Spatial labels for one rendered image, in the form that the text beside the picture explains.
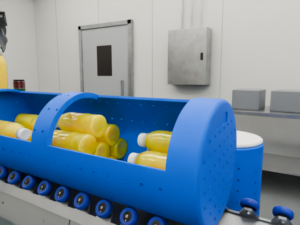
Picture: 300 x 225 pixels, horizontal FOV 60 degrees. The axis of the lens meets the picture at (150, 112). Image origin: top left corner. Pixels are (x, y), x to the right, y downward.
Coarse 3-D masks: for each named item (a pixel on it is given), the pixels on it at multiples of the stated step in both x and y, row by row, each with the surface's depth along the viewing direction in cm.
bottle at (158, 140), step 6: (150, 132) 71; (156, 132) 69; (162, 132) 69; (168, 132) 68; (144, 138) 71; (150, 138) 69; (156, 138) 68; (162, 138) 67; (168, 138) 66; (144, 144) 71; (150, 144) 69; (156, 144) 68; (162, 144) 67; (168, 144) 66; (156, 150) 68; (162, 150) 67
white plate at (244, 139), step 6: (240, 132) 114; (246, 132) 114; (240, 138) 103; (246, 138) 103; (252, 138) 103; (258, 138) 103; (240, 144) 94; (246, 144) 94; (252, 144) 95; (258, 144) 97
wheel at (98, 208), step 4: (100, 200) 64; (104, 200) 64; (108, 200) 63; (96, 204) 64; (100, 204) 63; (104, 204) 63; (108, 204) 63; (96, 208) 63; (100, 208) 63; (104, 208) 62; (108, 208) 62; (112, 208) 63; (96, 212) 63; (100, 212) 62; (104, 212) 62; (108, 212) 62; (100, 216) 62; (104, 216) 62; (108, 216) 62
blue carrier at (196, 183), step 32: (0, 96) 100; (32, 96) 102; (64, 96) 73; (96, 96) 80; (128, 96) 75; (128, 128) 86; (160, 128) 79; (192, 128) 48; (224, 128) 57; (0, 160) 82; (32, 160) 71; (64, 160) 63; (96, 160) 57; (192, 160) 46; (224, 160) 59; (96, 192) 63; (128, 192) 55; (160, 192) 50; (192, 192) 46; (224, 192) 61; (192, 224) 51
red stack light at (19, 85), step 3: (15, 81) 151; (18, 81) 151; (21, 81) 151; (24, 81) 153; (15, 84) 150; (18, 84) 150; (21, 84) 151; (24, 84) 153; (15, 87) 150; (18, 87) 150; (21, 87) 151; (24, 87) 153
